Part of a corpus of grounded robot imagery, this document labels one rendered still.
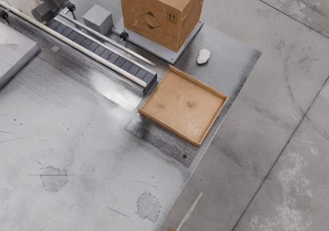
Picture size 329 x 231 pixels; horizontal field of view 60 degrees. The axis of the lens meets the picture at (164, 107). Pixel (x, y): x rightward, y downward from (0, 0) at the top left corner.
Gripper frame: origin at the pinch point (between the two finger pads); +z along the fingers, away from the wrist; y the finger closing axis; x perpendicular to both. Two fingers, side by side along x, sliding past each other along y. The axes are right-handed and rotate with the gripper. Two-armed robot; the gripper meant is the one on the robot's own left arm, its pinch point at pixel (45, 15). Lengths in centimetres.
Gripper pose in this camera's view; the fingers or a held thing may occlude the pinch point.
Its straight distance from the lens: 148.9
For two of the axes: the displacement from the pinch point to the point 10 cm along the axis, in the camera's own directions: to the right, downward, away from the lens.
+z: -5.7, 0.4, 8.2
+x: 6.3, 6.5, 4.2
